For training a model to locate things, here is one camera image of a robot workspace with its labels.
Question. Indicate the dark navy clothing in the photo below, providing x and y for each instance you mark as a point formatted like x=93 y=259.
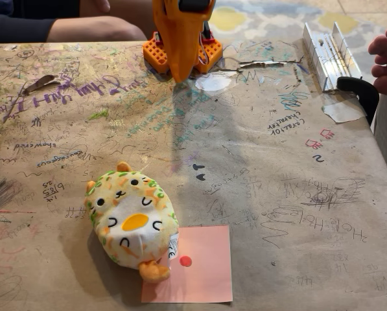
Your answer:
x=18 y=19

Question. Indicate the orange gripper, black servo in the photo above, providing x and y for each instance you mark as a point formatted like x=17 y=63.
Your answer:
x=179 y=42

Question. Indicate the person's hand by dark clothing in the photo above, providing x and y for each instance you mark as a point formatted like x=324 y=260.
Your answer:
x=99 y=4

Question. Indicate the person's bare leg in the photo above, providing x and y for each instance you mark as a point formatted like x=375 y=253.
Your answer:
x=96 y=30

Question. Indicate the pink square sticky note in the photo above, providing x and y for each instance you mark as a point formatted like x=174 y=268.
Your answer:
x=209 y=278

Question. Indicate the aluminium channel rail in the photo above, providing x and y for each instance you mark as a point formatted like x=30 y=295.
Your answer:
x=331 y=61

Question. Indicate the torn brown paper flap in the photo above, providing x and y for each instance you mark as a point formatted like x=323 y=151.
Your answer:
x=41 y=82

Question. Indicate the red round dot sticker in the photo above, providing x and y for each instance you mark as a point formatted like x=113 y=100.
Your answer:
x=186 y=261

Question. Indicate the scribbled brown paper table cover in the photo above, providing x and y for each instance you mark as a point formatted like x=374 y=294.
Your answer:
x=277 y=162

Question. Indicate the grey rug with yellow pattern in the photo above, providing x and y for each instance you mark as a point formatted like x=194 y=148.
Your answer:
x=277 y=22

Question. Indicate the white tape piece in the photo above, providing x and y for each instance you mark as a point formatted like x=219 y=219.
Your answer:
x=342 y=111

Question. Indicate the cream plush cat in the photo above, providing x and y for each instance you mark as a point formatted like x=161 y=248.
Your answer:
x=131 y=207

